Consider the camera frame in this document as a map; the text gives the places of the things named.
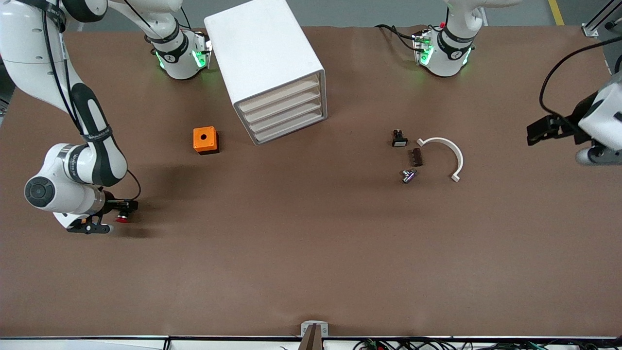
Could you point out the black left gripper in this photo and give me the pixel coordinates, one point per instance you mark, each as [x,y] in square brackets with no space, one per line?
[579,118]

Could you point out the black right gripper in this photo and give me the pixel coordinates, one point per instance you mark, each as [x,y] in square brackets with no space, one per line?
[110,203]

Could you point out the red mushroom push button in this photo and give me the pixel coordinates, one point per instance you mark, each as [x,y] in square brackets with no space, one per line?
[121,219]

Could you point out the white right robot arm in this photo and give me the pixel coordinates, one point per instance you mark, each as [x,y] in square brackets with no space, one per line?
[58,189]

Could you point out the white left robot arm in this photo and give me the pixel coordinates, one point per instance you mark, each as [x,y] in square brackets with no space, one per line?
[444,58]

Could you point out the orange box with hole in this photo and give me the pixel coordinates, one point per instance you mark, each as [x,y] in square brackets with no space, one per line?
[198,143]

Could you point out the brown terminal block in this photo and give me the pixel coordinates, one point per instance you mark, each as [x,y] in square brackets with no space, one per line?
[417,158]

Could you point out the white curved plastic bracket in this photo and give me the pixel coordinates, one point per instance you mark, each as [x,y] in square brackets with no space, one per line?
[444,141]

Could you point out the aluminium frame post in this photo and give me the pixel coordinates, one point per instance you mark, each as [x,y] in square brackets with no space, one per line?
[590,30]

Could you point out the white table edge rail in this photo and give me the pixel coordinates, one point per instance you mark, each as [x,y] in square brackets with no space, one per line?
[97,344]

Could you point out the black switch with white face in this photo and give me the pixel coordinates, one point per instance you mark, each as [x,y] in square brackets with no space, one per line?
[399,142]

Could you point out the grey metal mount bracket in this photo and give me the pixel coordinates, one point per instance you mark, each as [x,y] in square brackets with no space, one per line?
[306,328]

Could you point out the brown mount post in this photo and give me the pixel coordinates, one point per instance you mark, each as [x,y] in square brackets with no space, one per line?
[313,340]

